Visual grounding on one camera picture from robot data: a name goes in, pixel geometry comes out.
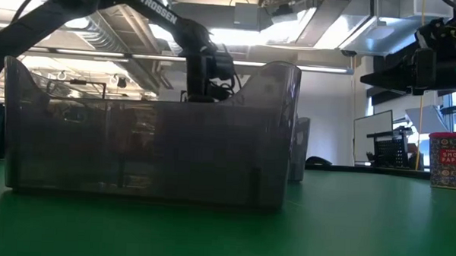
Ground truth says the black perforated cart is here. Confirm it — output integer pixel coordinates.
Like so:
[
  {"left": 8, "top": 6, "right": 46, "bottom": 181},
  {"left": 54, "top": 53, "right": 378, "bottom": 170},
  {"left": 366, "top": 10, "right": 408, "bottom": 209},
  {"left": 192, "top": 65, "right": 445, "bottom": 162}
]
[{"left": 365, "top": 125, "right": 413, "bottom": 169}]

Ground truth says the yellow hanging cable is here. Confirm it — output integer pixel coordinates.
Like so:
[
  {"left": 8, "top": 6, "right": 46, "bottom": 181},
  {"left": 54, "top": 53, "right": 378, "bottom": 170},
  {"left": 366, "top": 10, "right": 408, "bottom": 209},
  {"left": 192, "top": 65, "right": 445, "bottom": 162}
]
[{"left": 414, "top": 0, "right": 428, "bottom": 170}]

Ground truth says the gray translucent plastic bin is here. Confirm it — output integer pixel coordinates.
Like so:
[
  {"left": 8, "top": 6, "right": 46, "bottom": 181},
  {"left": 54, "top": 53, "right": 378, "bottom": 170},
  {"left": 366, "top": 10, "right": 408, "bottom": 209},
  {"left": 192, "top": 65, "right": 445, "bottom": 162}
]
[
  {"left": 0, "top": 51, "right": 302, "bottom": 213},
  {"left": 288, "top": 115, "right": 312, "bottom": 184}
]

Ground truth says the white board panel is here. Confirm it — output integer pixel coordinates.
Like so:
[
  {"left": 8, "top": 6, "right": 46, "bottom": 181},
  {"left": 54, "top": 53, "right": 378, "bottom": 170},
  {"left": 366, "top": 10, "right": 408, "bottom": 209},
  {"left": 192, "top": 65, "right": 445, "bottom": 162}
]
[{"left": 351, "top": 108, "right": 395, "bottom": 166}]

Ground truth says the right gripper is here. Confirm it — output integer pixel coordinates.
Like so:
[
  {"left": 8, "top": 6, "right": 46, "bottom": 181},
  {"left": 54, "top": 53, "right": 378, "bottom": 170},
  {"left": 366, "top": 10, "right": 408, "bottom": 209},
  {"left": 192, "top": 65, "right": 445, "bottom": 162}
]
[{"left": 360, "top": 44, "right": 456, "bottom": 97}]

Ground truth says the black table frame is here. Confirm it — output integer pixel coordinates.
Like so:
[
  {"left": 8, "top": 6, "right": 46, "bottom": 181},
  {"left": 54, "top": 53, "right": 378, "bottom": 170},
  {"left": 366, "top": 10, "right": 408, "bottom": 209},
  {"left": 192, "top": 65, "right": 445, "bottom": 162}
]
[{"left": 304, "top": 163, "right": 432, "bottom": 181}]

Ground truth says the long ceiling light strip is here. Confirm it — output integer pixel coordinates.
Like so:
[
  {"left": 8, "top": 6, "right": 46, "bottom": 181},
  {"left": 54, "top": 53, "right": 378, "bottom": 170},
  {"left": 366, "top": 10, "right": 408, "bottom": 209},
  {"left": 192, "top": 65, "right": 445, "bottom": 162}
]
[{"left": 19, "top": 46, "right": 355, "bottom": 75}]

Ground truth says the green table mat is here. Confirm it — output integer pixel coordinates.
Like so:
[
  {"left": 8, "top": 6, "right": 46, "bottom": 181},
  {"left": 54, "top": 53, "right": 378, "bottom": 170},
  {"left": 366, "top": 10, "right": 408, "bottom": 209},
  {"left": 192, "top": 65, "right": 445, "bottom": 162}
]
[{"left": 0, "top": 158, "right": 456, "bottom": 256}]

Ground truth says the red-lidded smoked paprika tin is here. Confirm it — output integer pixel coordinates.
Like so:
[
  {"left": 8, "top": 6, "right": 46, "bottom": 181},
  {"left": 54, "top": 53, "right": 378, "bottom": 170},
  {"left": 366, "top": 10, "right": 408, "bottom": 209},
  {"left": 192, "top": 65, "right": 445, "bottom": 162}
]
[{"left": 426, "top": 130, "right": 456, "bottom": 191}]

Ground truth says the gray ceiling box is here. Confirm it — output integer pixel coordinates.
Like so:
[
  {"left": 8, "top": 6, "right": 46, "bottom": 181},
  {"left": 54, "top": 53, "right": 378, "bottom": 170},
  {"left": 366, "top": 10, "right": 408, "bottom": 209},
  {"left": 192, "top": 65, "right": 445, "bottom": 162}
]
[{"left": 233, "top": 2, "right": 262, "bottom": 32}]

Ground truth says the silver spiral air duct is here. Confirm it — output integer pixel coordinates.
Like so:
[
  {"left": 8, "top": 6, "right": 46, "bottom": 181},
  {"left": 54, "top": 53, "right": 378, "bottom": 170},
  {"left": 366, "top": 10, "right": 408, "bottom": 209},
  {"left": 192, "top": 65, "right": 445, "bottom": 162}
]
[{"left": 65, "top": 8, "right": 122, "bottom": 54}]

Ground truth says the light gray angled panel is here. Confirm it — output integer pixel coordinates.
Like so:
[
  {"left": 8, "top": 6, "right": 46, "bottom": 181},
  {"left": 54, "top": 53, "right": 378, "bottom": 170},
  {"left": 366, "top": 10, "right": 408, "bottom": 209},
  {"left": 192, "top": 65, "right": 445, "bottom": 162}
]
[{"left": 404, "top": 103, "right": 449, "bottom": 136}]

